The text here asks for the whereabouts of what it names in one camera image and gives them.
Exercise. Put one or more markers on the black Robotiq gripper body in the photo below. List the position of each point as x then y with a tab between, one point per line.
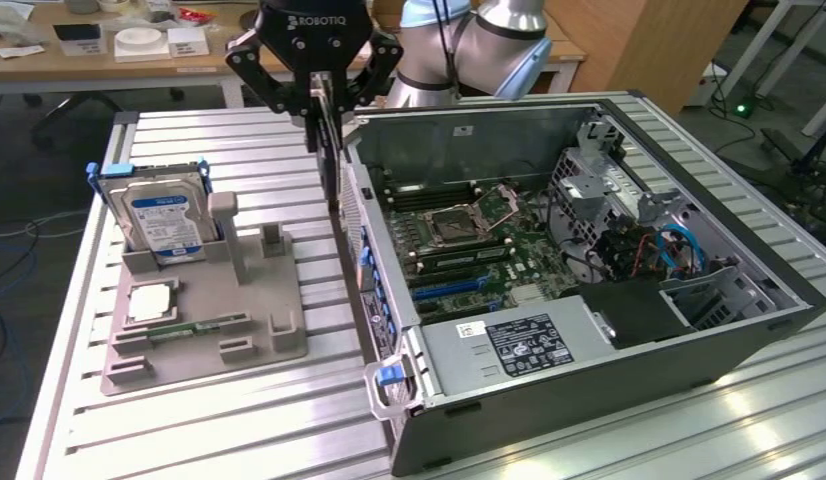
315	40

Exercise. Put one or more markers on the graphics card with metal bracket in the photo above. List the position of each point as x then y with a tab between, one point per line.
327	150

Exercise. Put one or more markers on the brown cardboard box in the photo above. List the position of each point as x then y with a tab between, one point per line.
387	15

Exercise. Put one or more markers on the small white box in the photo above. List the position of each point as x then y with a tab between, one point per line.
187	42

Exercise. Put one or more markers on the red packet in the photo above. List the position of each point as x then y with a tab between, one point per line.
193	16

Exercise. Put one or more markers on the white box with round insert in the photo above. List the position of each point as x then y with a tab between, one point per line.
141	45

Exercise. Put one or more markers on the wooden desk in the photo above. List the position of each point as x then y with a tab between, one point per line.
85	70

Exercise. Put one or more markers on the black office chair base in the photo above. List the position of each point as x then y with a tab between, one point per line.
85	107

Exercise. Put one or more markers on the white box with black top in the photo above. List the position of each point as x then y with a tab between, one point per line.
81	39

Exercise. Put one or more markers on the metal socket cover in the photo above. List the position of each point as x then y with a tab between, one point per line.
499	202

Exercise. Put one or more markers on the hard disk in blue carrier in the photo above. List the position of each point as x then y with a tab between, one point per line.
161	220

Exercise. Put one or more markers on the white paper slip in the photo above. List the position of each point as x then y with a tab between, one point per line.
20	51

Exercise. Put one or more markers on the RAM stick with white label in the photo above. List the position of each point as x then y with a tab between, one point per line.
466	257

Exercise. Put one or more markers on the wooden cabinet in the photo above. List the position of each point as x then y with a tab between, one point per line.
652	50

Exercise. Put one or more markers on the metal drive cage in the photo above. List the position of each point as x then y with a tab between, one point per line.
586	200

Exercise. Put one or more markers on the green motherboard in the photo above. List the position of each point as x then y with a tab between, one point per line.
519	265

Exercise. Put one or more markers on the grey parts rack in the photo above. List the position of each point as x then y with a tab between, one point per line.
205	295

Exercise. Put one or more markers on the silver CPU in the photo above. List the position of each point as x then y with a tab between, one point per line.
152	304

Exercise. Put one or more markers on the silver chipset heatsink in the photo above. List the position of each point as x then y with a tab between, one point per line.
532	294

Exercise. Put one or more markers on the green RAM stick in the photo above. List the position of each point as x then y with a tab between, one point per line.
185	330

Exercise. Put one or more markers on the device with green light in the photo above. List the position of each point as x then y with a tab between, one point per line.
740	108

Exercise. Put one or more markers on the grey power supply unit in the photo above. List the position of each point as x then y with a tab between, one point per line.
519	345

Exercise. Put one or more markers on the blue case release latch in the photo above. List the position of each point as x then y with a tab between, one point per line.
387	376

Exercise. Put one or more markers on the metal disk bay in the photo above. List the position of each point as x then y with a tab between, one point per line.
719	300

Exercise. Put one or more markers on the open black PC case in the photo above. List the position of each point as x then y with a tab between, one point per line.
586	400

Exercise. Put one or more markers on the white desk frame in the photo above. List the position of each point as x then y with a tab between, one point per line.
819	115

